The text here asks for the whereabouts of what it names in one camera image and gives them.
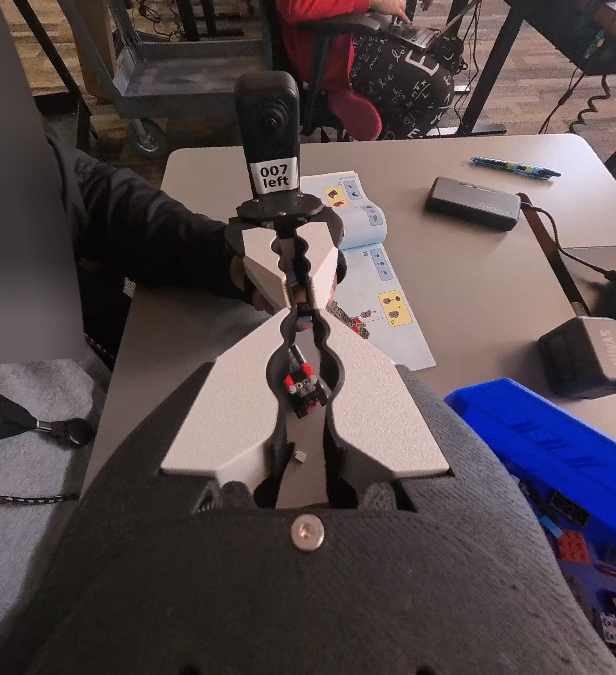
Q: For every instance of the instruction booklet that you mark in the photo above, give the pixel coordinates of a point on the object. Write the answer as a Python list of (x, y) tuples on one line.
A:
[(403, 343)]

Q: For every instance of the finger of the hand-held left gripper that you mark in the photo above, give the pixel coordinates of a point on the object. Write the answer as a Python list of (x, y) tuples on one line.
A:
[(324, 253), (260, 258)]

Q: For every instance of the small grey toy brick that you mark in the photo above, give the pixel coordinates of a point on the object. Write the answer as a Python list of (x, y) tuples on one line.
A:
[(304, 311), (302, 456)]

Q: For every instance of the blue patterned pen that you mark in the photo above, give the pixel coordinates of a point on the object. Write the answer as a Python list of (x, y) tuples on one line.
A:
[(513, 167)]

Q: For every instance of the black equipment box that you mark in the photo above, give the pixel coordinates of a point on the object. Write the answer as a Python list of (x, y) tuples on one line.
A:
[(603, 47)]

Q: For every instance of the black smartphone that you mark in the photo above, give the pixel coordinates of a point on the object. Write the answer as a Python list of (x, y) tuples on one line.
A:
[(598, 256)]

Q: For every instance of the black table frame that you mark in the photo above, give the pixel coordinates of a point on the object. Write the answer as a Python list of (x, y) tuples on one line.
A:
[(490, 68)]

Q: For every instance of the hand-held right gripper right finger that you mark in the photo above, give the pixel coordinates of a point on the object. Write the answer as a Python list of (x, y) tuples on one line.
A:
[(387, 416)]

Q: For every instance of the black laptop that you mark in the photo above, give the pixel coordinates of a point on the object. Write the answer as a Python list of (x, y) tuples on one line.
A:
[(408, 34)]

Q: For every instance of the person's grey sweatshirt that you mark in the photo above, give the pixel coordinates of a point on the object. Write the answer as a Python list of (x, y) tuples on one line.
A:
[(23, 553)]

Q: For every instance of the person's left hand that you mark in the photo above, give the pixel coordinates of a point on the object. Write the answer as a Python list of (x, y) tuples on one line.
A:
[(258, 303)]

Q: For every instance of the black office chair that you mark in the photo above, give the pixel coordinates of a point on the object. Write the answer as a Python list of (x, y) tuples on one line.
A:
[(334, 24)]

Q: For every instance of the partly built toy brick model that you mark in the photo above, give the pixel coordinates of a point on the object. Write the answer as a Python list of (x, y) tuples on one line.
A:
[(304, 387)]

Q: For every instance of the person's black jacket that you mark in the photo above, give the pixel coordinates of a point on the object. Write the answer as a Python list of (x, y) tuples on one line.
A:
[(102, 316)]

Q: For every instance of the person's left forearm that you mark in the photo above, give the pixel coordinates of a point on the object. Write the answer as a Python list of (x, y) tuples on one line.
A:
[(144, 237)]

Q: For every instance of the black cube device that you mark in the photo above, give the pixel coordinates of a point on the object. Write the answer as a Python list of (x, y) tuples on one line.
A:
[(593, 358)]

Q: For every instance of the pile of toy bricks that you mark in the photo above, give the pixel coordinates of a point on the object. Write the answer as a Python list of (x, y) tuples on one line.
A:
[(574, 548)]

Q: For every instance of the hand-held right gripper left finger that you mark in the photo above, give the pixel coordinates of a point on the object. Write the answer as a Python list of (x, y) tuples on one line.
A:
[(229, 416)]

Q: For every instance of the black flat box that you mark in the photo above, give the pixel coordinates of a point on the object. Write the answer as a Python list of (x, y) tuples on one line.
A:
[(471, 203)]

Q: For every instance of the grey utility cart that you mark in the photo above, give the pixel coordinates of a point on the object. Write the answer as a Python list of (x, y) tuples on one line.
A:
[(181, 74)]

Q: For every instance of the blue plastic bin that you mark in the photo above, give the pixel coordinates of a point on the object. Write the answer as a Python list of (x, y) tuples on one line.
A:
[(550, 422)]

